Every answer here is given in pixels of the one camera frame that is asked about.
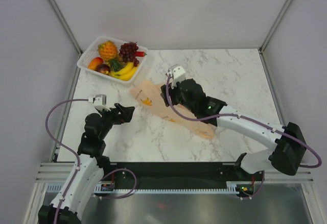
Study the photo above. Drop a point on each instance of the fake orange mango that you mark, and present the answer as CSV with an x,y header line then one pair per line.
x,y
95,62

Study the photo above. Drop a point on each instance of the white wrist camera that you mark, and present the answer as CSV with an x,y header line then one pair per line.
x,y
176,74
101,101

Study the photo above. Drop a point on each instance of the white slotted cable duct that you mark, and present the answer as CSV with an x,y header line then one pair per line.
x,y
100,188

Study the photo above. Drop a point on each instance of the fake red chili pepper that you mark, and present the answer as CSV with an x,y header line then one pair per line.
x,y
140,54

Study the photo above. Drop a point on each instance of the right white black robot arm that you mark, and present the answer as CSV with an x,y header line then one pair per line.
x,y
284,145

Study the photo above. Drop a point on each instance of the aluminium frame rail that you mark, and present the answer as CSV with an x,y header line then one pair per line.
x,y
58,172

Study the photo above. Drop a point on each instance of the fake orange pineapple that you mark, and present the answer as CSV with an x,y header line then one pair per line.
x,y
109,53

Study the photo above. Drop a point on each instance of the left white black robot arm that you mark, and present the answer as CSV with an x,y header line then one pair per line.
x,y
89,167

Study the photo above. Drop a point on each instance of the fake dark red grapes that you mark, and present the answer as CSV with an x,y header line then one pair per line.
x,y
127,53

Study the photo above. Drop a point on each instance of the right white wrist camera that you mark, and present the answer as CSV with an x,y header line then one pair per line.
x,y
176,74

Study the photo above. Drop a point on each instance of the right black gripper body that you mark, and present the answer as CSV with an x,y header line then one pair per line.
x,y
176,98

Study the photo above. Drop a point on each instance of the peach banana-print plastic bag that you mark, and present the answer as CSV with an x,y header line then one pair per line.
x,y
148,95

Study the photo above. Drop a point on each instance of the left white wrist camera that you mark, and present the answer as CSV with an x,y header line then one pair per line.
x,y
101,101

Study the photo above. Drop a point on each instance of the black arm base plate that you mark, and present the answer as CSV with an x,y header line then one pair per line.
x,y
176,175

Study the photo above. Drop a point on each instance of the fake yellow banana bunch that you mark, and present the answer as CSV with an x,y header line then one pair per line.
x,y
126,73

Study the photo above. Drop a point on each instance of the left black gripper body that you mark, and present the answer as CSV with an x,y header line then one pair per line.
x,y
109,118

